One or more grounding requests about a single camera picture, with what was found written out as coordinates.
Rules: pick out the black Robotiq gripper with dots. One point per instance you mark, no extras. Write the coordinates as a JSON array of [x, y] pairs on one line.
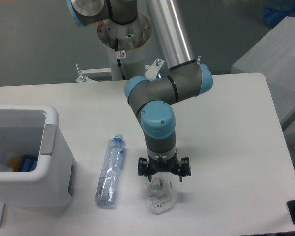
[[181, 168]]

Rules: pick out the clear plastic wrapper bag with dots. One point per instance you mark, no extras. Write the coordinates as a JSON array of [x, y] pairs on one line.
[[162, 192]]

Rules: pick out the crushed clear plastic bottle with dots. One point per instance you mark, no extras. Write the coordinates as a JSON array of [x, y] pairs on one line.
[[110, 172]]

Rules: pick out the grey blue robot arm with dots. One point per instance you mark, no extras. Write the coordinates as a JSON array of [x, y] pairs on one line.
[[151, 100]]

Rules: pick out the blue yellow trash item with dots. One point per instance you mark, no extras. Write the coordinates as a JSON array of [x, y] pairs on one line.
[[25, 163]]

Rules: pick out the white trash can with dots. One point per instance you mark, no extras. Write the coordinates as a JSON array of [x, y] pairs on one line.
[[34, 130]]

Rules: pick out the metal table clamp right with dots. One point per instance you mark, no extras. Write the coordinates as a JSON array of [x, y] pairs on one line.
[[198, 59]]

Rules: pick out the white covered side table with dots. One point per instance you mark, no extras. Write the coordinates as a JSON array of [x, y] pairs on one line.
[[274, 57]]

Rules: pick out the blue bag in background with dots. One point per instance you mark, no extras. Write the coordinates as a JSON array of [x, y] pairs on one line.
[[276, 10]]

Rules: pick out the white table bracket middle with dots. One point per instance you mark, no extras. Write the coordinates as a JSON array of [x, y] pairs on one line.
[[155, 70]]

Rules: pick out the white table bracket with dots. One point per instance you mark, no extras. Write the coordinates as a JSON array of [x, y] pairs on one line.
[[85, 75], [155, 70]]

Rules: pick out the white table bracket left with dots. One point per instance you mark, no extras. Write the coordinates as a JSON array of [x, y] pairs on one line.
[[85, 75]]

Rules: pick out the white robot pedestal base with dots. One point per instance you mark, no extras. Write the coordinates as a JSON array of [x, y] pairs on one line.
[[125, 45]]

